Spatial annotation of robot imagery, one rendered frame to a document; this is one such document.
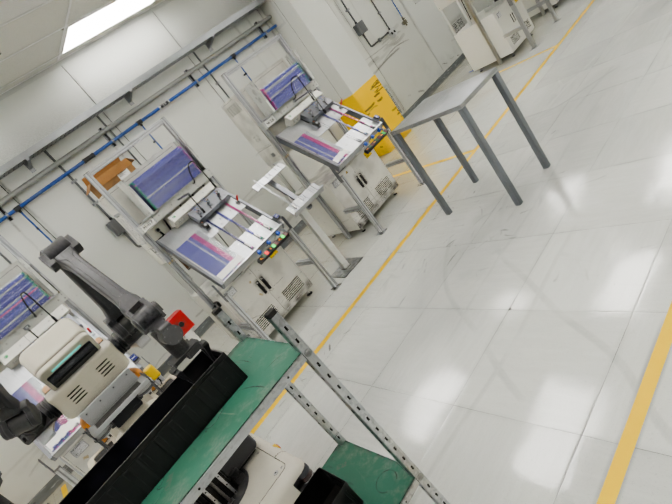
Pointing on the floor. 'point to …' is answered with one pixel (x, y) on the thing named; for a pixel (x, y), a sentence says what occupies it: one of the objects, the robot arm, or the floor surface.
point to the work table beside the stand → (432, 107)
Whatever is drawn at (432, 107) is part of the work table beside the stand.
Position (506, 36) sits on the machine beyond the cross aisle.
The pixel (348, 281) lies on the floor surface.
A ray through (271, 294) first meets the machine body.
